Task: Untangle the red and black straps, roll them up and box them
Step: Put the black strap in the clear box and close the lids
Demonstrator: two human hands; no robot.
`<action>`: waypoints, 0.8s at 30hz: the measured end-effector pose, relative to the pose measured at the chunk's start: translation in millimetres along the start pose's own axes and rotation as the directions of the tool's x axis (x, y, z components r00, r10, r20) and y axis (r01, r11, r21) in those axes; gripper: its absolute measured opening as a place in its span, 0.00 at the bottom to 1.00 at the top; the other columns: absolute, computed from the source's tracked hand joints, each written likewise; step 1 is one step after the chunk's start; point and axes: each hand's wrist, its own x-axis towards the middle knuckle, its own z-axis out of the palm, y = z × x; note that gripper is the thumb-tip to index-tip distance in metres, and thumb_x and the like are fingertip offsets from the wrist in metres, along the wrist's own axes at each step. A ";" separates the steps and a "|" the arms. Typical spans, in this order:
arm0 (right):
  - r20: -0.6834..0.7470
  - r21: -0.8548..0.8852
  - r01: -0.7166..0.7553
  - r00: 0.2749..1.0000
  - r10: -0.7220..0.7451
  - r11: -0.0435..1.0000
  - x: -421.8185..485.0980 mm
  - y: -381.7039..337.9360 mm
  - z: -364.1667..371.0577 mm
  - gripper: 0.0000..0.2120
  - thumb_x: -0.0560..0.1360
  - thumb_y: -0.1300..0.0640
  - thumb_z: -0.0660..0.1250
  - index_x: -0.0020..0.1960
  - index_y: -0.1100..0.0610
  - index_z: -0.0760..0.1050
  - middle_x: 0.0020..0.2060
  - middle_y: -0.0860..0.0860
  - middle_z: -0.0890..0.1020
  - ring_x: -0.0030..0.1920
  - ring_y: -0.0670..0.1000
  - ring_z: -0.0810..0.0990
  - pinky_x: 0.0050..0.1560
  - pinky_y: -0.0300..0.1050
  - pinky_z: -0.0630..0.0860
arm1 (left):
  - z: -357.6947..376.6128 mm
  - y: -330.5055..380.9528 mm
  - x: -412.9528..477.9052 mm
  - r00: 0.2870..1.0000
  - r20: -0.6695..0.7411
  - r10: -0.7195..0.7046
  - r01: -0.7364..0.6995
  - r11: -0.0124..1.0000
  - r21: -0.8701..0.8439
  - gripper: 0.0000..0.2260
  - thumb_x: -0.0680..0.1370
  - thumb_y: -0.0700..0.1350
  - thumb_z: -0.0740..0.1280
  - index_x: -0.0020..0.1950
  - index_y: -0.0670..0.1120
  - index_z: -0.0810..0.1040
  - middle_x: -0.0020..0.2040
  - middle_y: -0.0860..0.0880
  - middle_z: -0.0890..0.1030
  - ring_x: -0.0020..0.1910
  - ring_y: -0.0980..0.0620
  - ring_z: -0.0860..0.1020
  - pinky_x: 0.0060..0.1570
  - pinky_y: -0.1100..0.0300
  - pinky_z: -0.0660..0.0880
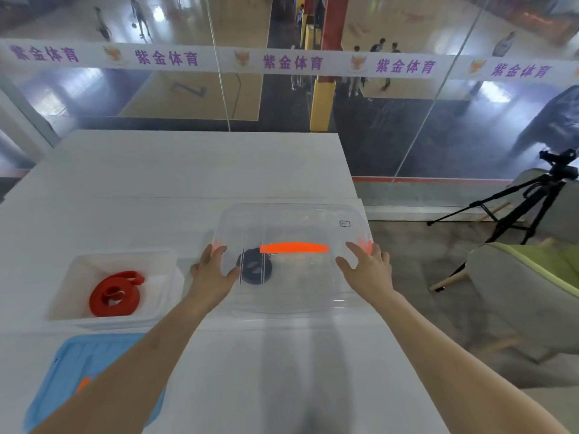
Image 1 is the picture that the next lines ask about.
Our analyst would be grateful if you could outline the grey chair wooden legs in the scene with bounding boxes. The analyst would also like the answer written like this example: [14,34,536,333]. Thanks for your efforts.
[428,241,579,365]

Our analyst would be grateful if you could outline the small clear plastic box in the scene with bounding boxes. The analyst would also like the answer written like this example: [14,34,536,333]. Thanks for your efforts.
[47,248,185,330]

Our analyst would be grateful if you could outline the black camera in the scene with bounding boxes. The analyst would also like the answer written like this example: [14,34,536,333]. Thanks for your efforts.
[538,148,579,181]

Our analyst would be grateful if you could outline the white window frame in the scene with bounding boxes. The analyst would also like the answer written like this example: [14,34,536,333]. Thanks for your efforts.
[0,87,62,163]

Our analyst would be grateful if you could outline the person's left hand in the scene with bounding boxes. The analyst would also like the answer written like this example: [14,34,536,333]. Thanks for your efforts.
[189,244,241,312]

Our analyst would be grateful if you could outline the beige table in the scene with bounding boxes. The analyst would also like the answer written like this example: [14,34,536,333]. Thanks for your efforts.
[520,386,579,434]

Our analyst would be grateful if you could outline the red yellow pillar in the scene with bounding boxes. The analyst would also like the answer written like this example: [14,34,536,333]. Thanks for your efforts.
[309,0,350,133]

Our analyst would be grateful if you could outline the person's right forearm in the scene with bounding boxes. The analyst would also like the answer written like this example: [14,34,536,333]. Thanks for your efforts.
[375,289,571,434]

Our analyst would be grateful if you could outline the person's left forearm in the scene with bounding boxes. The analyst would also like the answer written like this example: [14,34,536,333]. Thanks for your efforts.
[29,293,227,434]

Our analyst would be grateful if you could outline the red resistance band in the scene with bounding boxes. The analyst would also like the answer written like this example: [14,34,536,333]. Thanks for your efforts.
[89,269,145,318]

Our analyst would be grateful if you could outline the blue lid orange handle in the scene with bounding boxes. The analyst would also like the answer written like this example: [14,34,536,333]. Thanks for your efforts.
[23,333,166,434]

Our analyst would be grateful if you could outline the clear lid orange handle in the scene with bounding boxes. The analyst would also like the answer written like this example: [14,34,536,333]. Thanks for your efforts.
[212,203,374,312]

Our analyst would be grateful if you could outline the black resistance band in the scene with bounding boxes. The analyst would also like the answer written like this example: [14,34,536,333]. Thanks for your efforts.
[236,248,274,285]

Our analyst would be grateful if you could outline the black tripod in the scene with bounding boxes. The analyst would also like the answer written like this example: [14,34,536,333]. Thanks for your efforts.
[427,175,570,276]

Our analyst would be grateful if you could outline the white banner purple print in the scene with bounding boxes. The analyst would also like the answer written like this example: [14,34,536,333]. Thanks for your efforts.
[0,38,579,89]

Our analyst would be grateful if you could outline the person's right hand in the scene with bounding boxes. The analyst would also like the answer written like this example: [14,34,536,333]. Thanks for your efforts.
[334,241,397,308]

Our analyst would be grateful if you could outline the green seat cushion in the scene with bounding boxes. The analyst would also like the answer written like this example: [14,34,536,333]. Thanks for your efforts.
[502,241,579,299]

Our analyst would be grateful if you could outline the large clear plastic box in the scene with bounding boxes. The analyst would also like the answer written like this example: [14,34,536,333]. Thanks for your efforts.
[207,207,376,319]

